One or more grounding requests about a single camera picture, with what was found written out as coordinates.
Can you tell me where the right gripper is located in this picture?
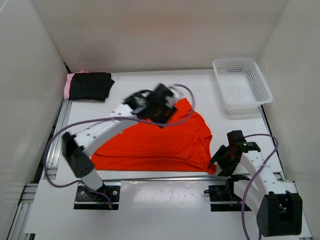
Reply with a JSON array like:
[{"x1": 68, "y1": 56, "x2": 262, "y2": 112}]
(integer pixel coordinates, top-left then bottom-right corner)
[{"x1": 208, "y1": 144, "x2": 239, "y2": 177}]

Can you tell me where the orange t-shirt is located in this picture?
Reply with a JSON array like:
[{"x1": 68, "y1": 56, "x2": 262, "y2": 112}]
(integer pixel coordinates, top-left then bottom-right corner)
[{"x1": 91, "y1": 112, "x2": 217, "y2": 174}]

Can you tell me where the black t-shirt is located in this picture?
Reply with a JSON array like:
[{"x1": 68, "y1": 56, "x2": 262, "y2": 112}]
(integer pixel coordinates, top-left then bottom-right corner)
[{"x1": 69, "y1": 72, "x2": 115, "y2": 102}]

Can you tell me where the pink t-shirt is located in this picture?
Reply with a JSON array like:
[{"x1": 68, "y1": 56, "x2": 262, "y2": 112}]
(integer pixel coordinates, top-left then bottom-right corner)
[{"x1": 63, "y1": 69, "x2": 89, "y2": 100}]

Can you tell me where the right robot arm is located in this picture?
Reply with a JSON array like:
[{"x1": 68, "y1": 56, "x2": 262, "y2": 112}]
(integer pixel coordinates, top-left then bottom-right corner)
[{"x1": 204, "y1": 130, "x2": 303, "y2": 239}]

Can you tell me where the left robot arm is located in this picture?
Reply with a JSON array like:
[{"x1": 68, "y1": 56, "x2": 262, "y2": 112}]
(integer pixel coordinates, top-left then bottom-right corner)
[{"x1": 62, "y1": 83, "x2": 183, "y2": 200}]

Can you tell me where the white plastic basket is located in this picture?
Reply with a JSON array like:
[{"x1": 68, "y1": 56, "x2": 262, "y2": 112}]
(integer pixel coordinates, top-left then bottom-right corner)
[{"x1": 212, "y1": 57, "x2": 273, "y2": 115}]

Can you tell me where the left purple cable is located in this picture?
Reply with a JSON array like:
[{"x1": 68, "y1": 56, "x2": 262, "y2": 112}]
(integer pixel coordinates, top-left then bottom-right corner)
[{"x1": 42, "y1": 83, "x2": 196, "y2": 210}]

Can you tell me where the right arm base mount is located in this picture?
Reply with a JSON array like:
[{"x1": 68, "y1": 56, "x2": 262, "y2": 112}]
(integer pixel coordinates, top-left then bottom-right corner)
[{"x1": 203, "y1": 185, "x2": 242, "y2": 212}]

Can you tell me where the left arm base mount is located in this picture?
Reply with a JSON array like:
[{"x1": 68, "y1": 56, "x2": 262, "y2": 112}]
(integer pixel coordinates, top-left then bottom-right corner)
[{"x1": 73, "y1": 181, "x2": 121, "y2": 211}]

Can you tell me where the aluminium frame rail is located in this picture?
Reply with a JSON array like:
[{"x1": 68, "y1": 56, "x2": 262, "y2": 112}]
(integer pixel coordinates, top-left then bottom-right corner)
[{"x1": 7, "y1": 97, "x2": 73, "y2": 240}]

